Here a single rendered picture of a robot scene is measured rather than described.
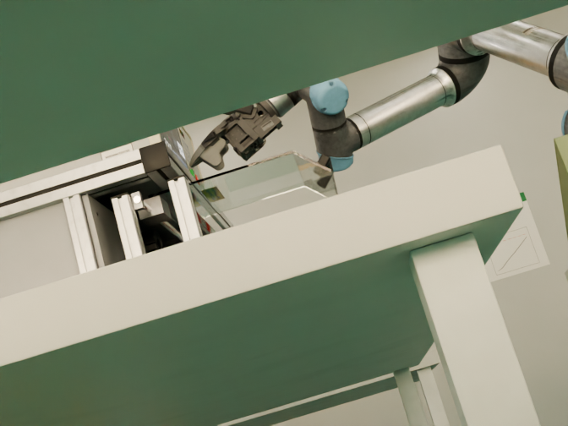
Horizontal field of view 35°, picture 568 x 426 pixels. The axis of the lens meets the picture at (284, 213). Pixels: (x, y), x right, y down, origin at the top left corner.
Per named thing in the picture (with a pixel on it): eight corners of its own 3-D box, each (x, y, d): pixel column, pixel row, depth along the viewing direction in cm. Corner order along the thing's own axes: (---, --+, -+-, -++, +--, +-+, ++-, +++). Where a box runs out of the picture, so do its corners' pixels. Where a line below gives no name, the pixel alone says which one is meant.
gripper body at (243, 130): (238, 154, 187) (281, 117, 188) (212, 125, 189) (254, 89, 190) (243, 164, 195) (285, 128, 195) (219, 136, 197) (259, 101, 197)
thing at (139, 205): (212, 265, 210) (209, 253, 211) (142, 206, 150) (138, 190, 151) (205, 267, 210) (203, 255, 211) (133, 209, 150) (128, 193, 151)
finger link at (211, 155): (200, 177, 188) (233, 149, 188) (183, 158, 189) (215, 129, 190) (204, 182, 191) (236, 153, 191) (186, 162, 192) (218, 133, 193)
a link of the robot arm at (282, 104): (269, 74, 190) (274, 88, 198) (253, 89, 190) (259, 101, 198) (292, 99, 189) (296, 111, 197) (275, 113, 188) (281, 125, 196)
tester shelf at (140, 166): (237, 241, 214) (232, 223, 215) (171, 165, 148) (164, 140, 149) (64, 294, 216) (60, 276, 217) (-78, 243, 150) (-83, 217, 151)
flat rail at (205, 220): (244, 261, 209) (241, 249, 210) (186, 200, 149) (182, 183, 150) (239, 262, 209) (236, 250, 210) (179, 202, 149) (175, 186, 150)
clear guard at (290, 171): (340, 203, 178) (331, 176, 180) (333, 172, 155) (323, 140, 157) (186, 250, 180) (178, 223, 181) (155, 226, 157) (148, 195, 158)
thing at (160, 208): (172, 219, 163) (166, 199, 164) (164, 212, 157) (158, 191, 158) (148, 226, 163) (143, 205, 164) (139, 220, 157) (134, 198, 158)
